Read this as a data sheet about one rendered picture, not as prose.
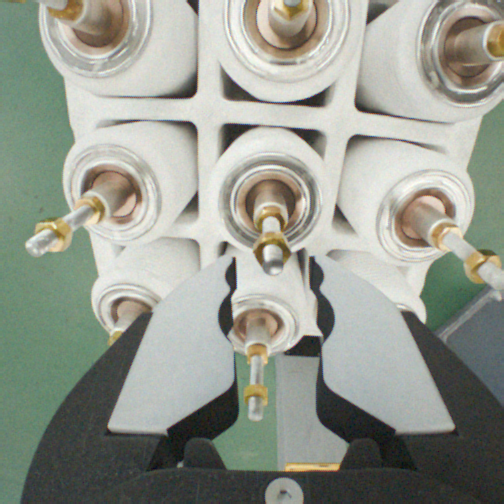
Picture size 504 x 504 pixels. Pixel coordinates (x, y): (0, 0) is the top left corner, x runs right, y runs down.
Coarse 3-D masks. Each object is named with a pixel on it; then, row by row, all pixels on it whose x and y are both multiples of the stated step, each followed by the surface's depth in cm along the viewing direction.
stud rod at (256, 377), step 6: (252, 360) 22; (258, 360) 22; (252, 366) 22; (258, 366) 22; (252, 372) 21; (258, 372) 21; (252, 378) 21; (258, 378) 21; (252, 402) 19; (258, 402) 19; (252, 408) 19; (258, 408) 19; (252, 414) 18; (258, 414) 18; (252, 420) 18; (258, 420) 18
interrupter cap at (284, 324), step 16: (240, 304) 25; (256, 304) 25; (272, 304) 25; (288, 304) 25; (240, 320) 26; (272, 320) 26; (288, 320) 26; (240, 336) 27; (272, 336) 27; (288, 336) 26; (240, 352) 27; (272, 352) 27
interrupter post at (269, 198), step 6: (264, 192) 20; (270, 192) 20; (276, 192) 20; (258, 198) 20; (264, 198) 19; (270, 198) 18; (276, 198) 19; (282, 198) 20; (258, 204) 18; (264, 204) 18; (270, 204) 18; (276, 204) 18; (282, 204) 18; (258, 210) 18; (282, 210) 18
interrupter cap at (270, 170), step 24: (240, 168) 19; (264, 168) 19; (288, 168) 19; (240, 192) 20; (288, 192) 20; (312, 192) 20; (240, 216) 21; (288, 216) 21; (312, 216) 21; (240, 240) 22; (288, 240) 22
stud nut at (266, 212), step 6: (264, 210) 17; (270, 210) 17; (276, 210) 17; (258, 216) 17; (264, 216) 17; (270, 216) 17; (276, 216) 17; (282, 216) 17; (258, 222) 17; (282, 222) 17; (258, 228) 17; (282, 228) 17
